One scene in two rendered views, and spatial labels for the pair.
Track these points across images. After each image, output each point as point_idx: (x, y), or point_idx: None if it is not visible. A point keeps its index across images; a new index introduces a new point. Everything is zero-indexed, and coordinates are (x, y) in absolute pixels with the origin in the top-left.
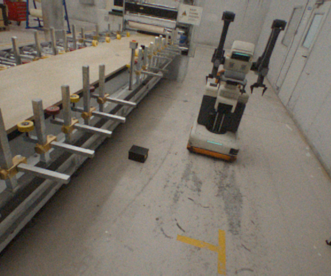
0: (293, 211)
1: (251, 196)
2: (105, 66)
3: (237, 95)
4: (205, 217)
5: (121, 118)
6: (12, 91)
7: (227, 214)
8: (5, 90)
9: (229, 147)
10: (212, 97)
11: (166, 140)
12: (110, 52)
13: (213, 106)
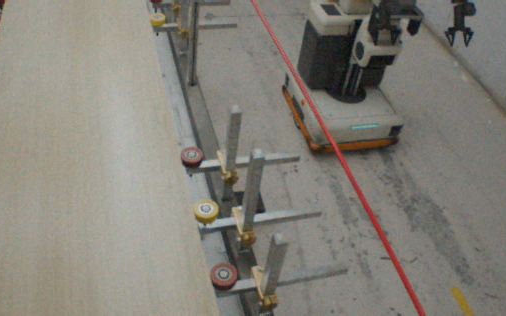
0: (504, 201)
1: (451, 202)
2: (124, 51)
3: (400, 34)
4: (424, 279)
5: (315, 211)
6: (85, 261)
7: (444, 255)
8: (67, 266)
9: (389, 125)
10: (336, 36)
11: (255, 143)
12: None
13: (339, 51)
